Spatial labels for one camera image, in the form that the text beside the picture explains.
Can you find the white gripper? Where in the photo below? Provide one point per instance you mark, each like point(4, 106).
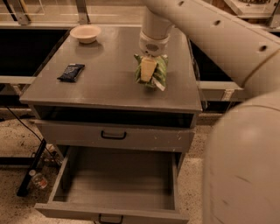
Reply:
point(152, 46)

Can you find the green jalapeno chip bag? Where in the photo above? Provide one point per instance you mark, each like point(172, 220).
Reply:
point(158, 79)

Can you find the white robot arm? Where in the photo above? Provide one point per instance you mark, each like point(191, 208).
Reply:
point(241, 179)

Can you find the closed grey upper drawer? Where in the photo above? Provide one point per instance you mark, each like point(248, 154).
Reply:
point(127, 137)

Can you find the grey drawer cabinet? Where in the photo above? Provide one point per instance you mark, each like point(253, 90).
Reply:
point(105, 91)

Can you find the open grey middle drawer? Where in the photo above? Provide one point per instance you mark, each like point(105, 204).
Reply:
point(140, 185)

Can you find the white paper bowl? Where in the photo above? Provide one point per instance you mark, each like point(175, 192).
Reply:
point(86, 34)

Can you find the dark blue snack packet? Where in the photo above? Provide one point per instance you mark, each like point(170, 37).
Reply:
point(71, 72)

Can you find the wooden cabinet in background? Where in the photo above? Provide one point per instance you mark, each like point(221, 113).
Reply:
point(252, 11)

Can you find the small plastic bottle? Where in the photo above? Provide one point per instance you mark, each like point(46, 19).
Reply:
point(38, 179)

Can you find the black metal floor leg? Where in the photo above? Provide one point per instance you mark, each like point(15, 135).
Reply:
point(23, 189)

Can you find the black upper drawer handle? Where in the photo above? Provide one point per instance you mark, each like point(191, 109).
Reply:
point(113, 136)

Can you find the black drawer handle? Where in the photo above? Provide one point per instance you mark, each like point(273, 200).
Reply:
point(113, 136)
point(110, 219)

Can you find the metal bracket under shelf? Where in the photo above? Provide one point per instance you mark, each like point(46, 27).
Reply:
point(228, 93)

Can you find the black middle drawer handle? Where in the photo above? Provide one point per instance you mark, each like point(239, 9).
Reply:
point(110, 219)

